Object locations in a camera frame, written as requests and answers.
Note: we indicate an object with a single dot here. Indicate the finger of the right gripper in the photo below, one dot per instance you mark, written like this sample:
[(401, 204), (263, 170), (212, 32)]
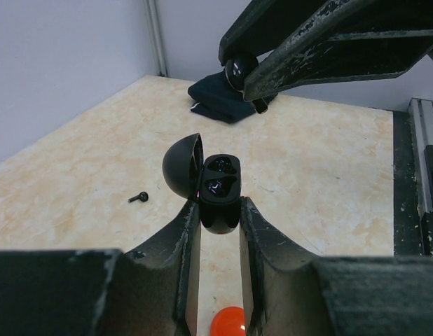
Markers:
[(392, 53), (294, 32)]

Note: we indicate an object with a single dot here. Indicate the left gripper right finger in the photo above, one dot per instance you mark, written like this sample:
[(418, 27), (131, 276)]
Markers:
[(288, 290)]

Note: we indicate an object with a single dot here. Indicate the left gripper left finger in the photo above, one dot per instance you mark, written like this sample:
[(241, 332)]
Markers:
[(150, 290)]

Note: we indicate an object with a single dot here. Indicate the black earbud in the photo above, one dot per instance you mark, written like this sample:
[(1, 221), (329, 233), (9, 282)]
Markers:
[(238, 67), (142, 197)]

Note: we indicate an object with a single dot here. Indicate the dark navy crumpled cloth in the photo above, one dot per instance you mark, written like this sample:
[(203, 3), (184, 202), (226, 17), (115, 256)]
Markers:
[(214, 98)]

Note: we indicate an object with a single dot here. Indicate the right aluminium frame post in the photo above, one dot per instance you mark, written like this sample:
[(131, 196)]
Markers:
[(156, 37)]

